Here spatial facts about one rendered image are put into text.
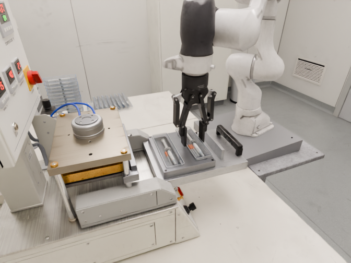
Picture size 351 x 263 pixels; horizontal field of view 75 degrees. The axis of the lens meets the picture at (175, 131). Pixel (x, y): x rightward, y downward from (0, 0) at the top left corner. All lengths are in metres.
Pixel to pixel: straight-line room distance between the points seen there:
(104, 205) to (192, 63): 0.41
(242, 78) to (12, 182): 0.93
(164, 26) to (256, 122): 1.82
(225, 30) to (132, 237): 0.60
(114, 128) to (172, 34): 2.22
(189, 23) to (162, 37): 2.17
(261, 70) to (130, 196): 0.76
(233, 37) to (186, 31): 0.12
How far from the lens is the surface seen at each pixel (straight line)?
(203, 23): 0.59
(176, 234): 0.77
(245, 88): 1.13
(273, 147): 1.18
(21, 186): 0.72
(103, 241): 0.70
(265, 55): 1.08
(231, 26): 0.64
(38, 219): 0.73
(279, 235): 0.90
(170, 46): 2.81
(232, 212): 0.91
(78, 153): 0.59
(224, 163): 0.75
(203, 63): 0.61
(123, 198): 0.60
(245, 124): 1.20
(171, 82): 2.92
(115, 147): 0.58
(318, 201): 2.24
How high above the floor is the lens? 1.43
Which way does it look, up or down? 31 degrees down
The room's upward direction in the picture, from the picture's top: straight up
